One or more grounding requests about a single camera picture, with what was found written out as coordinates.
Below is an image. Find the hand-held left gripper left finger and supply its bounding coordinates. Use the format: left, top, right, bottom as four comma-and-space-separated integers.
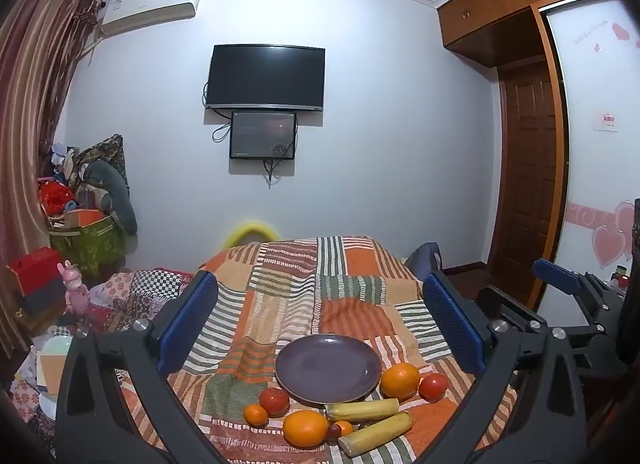
54, 271, 231, 464

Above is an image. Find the checkered cloth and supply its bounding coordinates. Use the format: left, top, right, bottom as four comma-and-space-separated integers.
131, 268, 196, 305

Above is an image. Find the green storage box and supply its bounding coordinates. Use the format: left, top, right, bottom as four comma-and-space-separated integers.
49, 214, 126, 277

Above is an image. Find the black monitor cable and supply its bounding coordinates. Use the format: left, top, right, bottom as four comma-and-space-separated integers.
212, 124, 297, 189

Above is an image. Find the grey plush toy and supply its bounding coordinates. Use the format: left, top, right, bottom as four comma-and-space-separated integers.
82, 160, 138, 236

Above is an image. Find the red box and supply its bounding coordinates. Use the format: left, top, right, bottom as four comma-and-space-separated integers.
6, 248, 66, 295

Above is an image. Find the black wall television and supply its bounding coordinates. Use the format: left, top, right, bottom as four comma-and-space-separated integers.
206, 44, 326, 112

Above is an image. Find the red tomato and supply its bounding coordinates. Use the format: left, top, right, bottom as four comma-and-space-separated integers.
259, 388, 291, 418
418, 373, 449, 402

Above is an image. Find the small black wall monitor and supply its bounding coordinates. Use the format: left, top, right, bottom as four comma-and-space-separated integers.
229, 111, 298, 161

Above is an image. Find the purple plate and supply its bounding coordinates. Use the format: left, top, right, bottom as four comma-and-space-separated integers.
275, 334, 383, 406

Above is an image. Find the striped brown curtain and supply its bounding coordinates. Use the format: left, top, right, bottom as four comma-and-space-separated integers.
0, 0, 103, 360

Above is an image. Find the red cloth bundle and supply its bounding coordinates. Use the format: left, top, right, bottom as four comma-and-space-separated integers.
40, 181, 76, 217

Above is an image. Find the white sliding wardrobe door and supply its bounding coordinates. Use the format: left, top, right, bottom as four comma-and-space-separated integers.
542, 0, 640, 317

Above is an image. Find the large orange with sticker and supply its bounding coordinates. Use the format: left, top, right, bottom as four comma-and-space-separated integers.
380, 363, 421, 400

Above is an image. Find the yellow ring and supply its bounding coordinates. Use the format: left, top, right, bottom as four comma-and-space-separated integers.
222, 221, 281, 249

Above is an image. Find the white air conditioner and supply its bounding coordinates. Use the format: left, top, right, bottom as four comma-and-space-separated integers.
100, 0, 205, 36

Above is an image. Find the orange box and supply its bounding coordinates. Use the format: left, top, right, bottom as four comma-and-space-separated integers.
64, 209, 106, 228

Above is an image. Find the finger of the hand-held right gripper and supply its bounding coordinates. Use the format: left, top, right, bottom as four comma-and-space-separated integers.
475, 285, 627, 381
531, 257, 626, 327

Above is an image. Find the floral bed sheet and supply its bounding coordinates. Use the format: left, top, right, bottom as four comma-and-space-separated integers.
10, 271, 166, 450

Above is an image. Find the wooden overhead cabinet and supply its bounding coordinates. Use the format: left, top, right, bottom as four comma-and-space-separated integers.
434, 0, 613, 70

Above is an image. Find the patterned dark cushion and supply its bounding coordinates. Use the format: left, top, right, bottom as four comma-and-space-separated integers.
75, 134, 131, 195

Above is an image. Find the pink plush toy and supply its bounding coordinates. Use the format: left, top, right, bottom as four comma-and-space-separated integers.
57, 261, 91, 317

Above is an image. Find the brown wooden door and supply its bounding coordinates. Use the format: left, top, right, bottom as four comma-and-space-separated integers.
487, 57, 561, 276

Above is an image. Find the yellow corn cob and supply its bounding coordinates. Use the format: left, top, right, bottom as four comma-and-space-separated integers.
337, 412, 414, 457
325, 398, 401, 421

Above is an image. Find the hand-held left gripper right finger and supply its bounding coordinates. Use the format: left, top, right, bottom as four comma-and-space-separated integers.
414, 271, 589, 464

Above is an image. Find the striped patchwork blanket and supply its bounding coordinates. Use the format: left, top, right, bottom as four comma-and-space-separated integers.
120, 235, 518, 464

